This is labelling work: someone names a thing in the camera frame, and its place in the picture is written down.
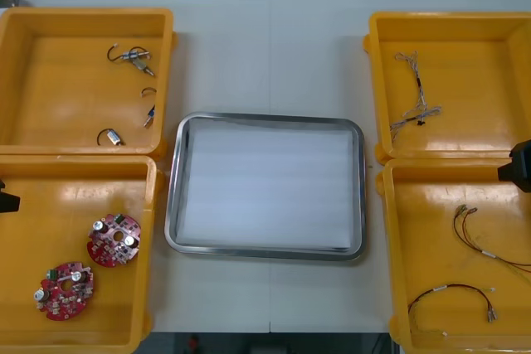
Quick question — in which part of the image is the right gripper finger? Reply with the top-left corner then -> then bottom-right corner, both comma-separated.
497,158 -> 531,194
509,138 -> 531,161

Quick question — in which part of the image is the red green-yellow wire harness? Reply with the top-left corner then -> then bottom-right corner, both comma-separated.
451,203 -> 531,275

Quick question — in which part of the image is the round red circuit board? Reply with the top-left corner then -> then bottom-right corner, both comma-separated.
33,261 -> 97,322
86,212 -> 142,268

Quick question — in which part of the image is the metal solenoid with white label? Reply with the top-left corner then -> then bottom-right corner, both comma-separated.
95,128 -> 125,148

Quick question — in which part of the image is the blue-white twisted wire harness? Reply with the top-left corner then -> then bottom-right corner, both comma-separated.
388,105 -> 443,139
393,50 -> 428,119

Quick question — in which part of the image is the yellow-orange plastic bin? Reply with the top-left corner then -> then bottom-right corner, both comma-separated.
0,6 -> 180,157
363,11 -> 531,161
0,153 -> 167,352
375,158 -> 531,353

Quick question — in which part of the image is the metal solenoid with blue label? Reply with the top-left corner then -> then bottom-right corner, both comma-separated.
140,86 -> 158,128

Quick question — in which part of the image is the white sheet liner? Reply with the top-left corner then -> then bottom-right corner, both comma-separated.
182,121 -> 356,252

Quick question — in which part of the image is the steel tray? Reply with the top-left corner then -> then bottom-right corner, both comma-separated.
163,111 -> 368,263

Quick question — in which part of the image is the red black wire harness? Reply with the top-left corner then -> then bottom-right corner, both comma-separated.
407,283 -> 499,338

